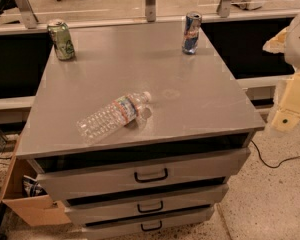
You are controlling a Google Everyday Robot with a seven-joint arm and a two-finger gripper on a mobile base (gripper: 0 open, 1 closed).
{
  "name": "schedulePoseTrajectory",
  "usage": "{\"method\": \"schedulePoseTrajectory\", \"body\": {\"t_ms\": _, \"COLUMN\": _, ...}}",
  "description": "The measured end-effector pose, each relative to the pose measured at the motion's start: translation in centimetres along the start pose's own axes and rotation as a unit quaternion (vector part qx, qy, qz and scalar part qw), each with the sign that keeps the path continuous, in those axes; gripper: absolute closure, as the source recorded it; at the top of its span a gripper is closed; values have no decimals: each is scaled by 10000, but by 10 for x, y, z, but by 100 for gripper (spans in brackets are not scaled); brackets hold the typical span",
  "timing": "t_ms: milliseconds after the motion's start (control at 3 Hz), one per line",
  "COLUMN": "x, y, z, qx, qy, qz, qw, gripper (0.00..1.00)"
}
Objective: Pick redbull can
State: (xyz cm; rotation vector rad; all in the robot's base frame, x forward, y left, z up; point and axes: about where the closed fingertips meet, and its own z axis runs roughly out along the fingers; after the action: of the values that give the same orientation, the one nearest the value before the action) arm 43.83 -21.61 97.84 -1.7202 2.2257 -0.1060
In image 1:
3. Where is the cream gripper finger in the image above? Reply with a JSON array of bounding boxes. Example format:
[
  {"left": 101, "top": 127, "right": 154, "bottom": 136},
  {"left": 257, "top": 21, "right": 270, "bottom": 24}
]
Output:
[
  {"left": 271, "top": 71, "right": 300, "bottom": 132},
  {"left": 263, "top": 28, "right": 287, "bottom": 54}
]

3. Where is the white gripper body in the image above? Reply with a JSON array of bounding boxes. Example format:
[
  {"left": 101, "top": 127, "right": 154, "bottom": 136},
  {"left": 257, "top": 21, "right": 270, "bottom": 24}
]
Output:
[{"left": 284, "top": 12, "right": 300, "bottom": 69}]

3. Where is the blue silver redbull can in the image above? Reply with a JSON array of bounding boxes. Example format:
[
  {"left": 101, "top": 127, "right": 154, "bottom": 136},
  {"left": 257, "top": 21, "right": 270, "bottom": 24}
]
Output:
[{"left": 182, "top": 11, "right": 202, "bottom": 55}]

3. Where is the green soda can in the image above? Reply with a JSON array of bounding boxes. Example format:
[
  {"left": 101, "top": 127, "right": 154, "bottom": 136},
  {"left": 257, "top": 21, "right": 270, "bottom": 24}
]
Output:
[{"left": 47, "top": 19, "right": 75, "bottom": 61}]

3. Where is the middle grey drawer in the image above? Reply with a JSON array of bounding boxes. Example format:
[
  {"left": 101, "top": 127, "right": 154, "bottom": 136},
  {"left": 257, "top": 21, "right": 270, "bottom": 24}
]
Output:
[{"left": 65, "top": 184, "right": 228, "bottom": 224}]

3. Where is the grey drawer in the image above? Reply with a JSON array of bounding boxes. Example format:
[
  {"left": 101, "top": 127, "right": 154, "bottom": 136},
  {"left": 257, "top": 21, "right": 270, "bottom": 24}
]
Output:
[
  {"left": 65, "top": 184, "right": 228, "bottom": 224},
  {"left": 82, "top": 206, "right": 214, "bottom": 240},
  {"left": 37, "top": 148, "right": 250, "bottom": 200}
]

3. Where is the grey drawer cabinet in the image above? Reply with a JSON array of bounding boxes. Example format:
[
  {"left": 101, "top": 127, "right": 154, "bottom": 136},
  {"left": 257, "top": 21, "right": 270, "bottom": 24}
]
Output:
[{"left": 17, "top": 22, "right": 264, "bottom": 240}]

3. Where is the bottom grey drawer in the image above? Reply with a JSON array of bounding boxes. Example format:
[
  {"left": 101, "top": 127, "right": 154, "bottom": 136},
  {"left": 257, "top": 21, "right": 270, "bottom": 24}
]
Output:
[{"left": 82, "top": 206, "right": 214, "bottom": 240}]

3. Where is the clear plastic water bottle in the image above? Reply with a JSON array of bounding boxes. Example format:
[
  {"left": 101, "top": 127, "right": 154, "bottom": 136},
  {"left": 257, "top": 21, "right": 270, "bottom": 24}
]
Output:
[{"left": 76, "top": 92, "right": 151, "bottom": 145}]

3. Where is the top grey drawer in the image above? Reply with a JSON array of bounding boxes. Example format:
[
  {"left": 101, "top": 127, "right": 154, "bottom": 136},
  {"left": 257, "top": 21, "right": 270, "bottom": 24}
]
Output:
[{"left": 37, "top": 148, "right": 250, "bottom": 200}]

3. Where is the glass railing barrier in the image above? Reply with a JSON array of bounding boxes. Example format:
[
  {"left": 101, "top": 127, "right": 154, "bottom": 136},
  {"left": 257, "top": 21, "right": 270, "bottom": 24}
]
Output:
[{"left": 0, "top": 0, "right": 300, "bottom": 34}]

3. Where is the brown cardboard box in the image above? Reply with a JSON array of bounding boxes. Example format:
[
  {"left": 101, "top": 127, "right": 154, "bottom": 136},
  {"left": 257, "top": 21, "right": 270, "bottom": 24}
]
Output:
[{"left": 0, "top": 143, "right": 70, "bottom": 226}]

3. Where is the black floor cable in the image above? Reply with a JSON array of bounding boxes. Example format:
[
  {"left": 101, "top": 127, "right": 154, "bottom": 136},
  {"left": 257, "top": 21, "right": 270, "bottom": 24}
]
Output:
[{"left": 250, "top": 139, "right": 300, "bottom": 169}]

